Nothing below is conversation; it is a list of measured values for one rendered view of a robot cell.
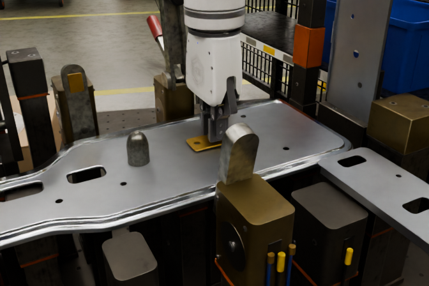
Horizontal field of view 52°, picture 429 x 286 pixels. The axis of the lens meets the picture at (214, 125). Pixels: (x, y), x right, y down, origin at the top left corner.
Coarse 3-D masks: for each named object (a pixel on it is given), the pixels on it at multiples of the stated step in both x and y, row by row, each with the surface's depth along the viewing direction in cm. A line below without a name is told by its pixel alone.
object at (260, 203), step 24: (216, 192) 52; (240, 192) 50; (264, 192) 50; (216, 216) 53; (240, 216) 47; (264, 216) 46; (288, 216) 47; (216, 240) 55; (240, 240) 48; (264, 240) 47; (288, 240) 49; (216, 264) 57; (240, 264) 50; (264, 264) 48; (288, 264) 50
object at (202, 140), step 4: (200, 136) 71; (204, 136) 71; (188, 140) 69; (192, 140) 69; (196, 140) 69; (200, 140) 69; (204, 140) 69; (208, 140) 69; (220, 140) 69; (188, 144) 69; (192, 144) 68; (196, 144) 68; (200, 144) 68; (204, 144) 68; (208, 144) 68; (212, 144) 68; (216, 144) 68; (220, 144) 69; (192, 148) 68; (196, 148) 67; (200, 148) 67; (204, 148) 68; (208, 148) 68
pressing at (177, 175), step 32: (160, 128) 74; (192, 128) 74; (256, 128) 74; (288, 128) 74; (320, 128) 74; (64, 160) 65; (96, 160) 65; (160, 160) 65; (192, 160) 65; (256, 160) 65; (288, 160) 65; (0, 192) 59; (64, 192) 58; (96, 192) 58; (128, 192) 58; (160, 192) 58; (192, 192) 58; (0, 224) 52; (32, 224) 52; (64, 224) 53; (96, 224) 53; (128, 224) 54
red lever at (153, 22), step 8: (152, 16) 84; (152, 24) 83; (160, 24) 84; (152, 32) 83; (160, 32) 82; (160, 40) 81; (160, 48) 81; (176, 64) 79; (176, 72) 78; (176, 80) 78
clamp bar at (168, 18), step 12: (168, 0) 74; (180, 0) 71; (168, 12) 74; (180, 12) 74; (168, 24) 74; (180, 24) 75; (168, 36) 75; (180, 36) 76; (168, 48) 75; (180, 48) 77; (168, 60) 76; (180, 60) 78
